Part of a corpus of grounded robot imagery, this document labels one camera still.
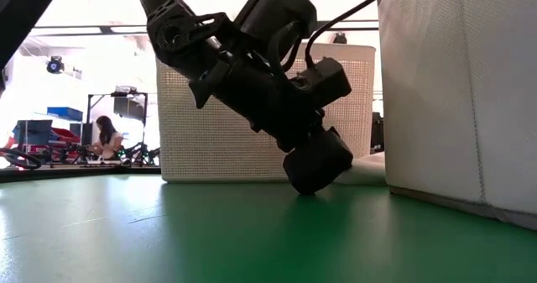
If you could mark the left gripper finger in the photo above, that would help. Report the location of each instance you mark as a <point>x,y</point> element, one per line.
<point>344,146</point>
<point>314,169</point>

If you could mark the small white cloth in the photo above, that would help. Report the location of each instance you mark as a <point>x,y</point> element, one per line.
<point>369,169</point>

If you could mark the black background robot arm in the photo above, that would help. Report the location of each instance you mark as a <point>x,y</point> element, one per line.
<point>140,153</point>

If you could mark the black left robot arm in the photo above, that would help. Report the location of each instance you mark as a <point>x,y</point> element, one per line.
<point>180,35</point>

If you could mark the grey fabric bin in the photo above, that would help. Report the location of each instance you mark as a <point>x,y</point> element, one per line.
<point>461,106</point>

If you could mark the blue storage bin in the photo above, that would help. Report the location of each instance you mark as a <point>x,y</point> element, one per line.
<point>65,113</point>

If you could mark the white perforated plastic basket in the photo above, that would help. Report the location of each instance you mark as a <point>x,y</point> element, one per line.
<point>210,148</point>

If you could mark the black clamp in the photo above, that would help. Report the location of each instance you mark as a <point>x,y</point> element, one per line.
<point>340,38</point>

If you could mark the black monitor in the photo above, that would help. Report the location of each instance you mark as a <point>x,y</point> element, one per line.
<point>128,108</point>

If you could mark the person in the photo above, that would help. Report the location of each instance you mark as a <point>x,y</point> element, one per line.
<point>107,136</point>

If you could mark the black overhead crossbeam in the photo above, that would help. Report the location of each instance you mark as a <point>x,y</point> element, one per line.
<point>105,29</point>

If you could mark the red object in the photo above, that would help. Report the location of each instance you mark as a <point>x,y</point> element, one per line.
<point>65,135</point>

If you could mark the blue box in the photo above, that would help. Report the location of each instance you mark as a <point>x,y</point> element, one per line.
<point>33,132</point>

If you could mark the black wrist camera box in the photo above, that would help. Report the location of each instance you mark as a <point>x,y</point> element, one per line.
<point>331,83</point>

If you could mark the black stand frame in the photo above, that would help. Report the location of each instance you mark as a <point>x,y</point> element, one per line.
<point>117,94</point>

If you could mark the round black camera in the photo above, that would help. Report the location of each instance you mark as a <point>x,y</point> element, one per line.
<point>54,65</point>

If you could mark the black rig frame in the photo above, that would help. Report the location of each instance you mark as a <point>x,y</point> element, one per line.
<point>63,174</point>

